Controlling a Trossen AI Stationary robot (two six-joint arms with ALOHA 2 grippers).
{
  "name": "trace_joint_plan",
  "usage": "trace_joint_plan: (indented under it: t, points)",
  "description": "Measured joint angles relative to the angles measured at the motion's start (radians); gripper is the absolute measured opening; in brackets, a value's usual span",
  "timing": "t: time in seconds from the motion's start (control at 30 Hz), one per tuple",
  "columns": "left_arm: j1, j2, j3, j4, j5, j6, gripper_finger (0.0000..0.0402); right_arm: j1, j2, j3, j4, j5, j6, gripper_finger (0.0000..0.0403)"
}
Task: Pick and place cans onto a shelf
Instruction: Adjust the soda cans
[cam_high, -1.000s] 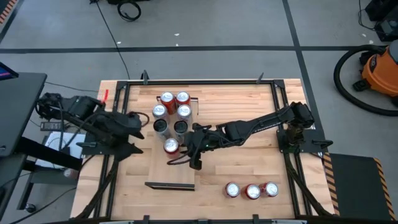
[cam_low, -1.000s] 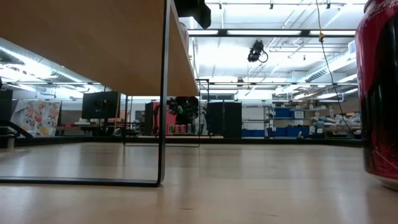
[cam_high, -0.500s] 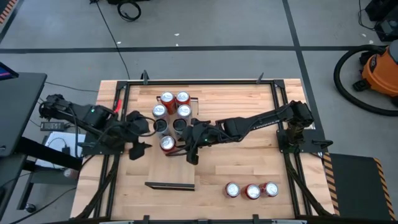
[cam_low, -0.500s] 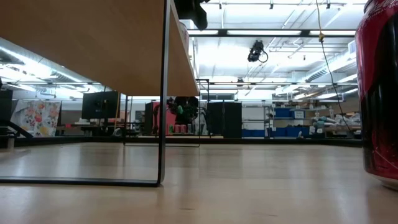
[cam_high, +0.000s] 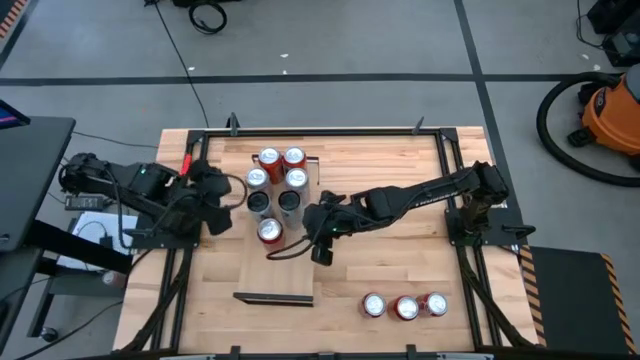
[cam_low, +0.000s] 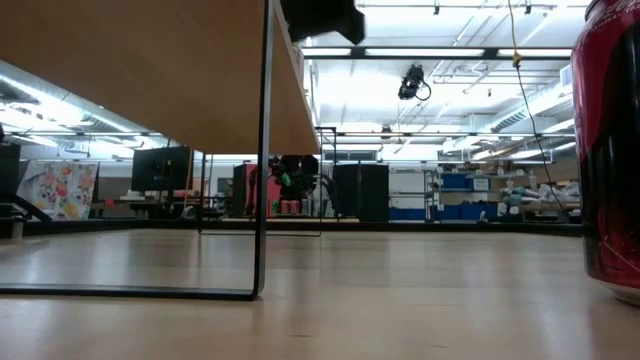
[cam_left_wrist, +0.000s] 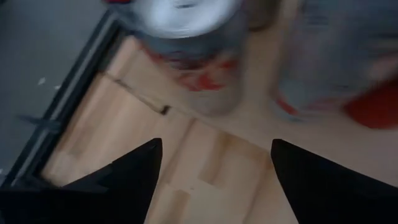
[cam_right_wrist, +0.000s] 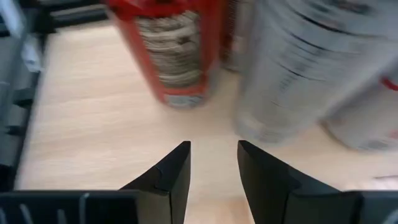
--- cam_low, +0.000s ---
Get black monitor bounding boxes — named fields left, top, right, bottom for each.
left=131, top=145, right=194, bottom=193

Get cluttered workbench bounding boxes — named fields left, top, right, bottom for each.
left=499, top=172, right=582, bottom=224

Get black cabinet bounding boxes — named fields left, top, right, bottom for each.
left=332, top=163, right=390, bottom=223

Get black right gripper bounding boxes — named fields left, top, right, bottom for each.
left=279, top=0, right=366, bottom=46

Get black overhead frame beam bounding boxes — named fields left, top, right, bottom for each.
left=301, top=45, right=574, bottom=61

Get black rectangular object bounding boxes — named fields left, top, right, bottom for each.
left=0, top=143, right=22, bottom=195

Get black metal table frame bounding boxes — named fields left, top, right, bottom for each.
left=0, top=217, right=584, bottom=239

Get background black robot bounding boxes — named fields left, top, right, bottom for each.
left=268, top=154, right=321, bottom=201

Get blue storage bin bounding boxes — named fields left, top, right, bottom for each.
left=441, top=173, right=471, bottom=190
left=389, top=207, right=427, bottom=222
left=439, top=202, right=499, bottom=222

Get yellow black hanging cord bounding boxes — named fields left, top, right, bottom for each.
left=507, top=0, right=569, bottom=214

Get orange red panel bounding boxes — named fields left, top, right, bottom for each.
left=246, top=163, right=282, bottom=217

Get yellow pole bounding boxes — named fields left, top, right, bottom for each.
left=184, top=160, right=194, bottom=209

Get black overhead camera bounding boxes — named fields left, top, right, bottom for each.
left=397, top=63, right=432, bottom=102

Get floral patterned cloth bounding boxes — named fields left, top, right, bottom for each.
left=17, top=159, right=100, bottom=221

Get wooden shelf black metal legs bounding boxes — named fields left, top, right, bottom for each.
left=0, top=0, right=325, bottom=302

